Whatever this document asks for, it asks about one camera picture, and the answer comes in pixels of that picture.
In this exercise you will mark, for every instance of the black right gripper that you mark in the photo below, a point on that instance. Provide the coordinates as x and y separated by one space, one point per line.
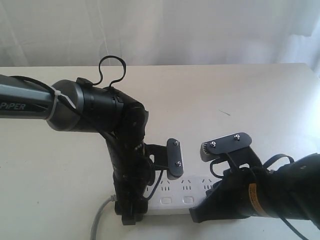
229 198

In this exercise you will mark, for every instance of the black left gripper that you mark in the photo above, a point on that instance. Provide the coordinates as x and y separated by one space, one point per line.
133 171

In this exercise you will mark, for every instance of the white five-outlet power strip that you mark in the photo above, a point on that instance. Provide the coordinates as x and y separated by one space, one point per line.
176 197

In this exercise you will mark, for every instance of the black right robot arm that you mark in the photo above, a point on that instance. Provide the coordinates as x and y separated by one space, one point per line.
249 189

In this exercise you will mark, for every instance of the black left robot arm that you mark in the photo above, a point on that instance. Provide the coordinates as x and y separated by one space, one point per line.
79 106

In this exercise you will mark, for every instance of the white sheer curtain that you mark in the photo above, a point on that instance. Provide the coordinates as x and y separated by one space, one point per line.
159 32

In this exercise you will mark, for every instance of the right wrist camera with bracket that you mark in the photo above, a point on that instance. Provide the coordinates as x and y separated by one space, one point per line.
212 149

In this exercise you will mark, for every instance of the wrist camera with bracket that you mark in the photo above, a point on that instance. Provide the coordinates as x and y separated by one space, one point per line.
167 158
212 149

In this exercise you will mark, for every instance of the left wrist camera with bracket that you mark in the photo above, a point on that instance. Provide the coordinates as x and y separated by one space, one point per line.
167 158

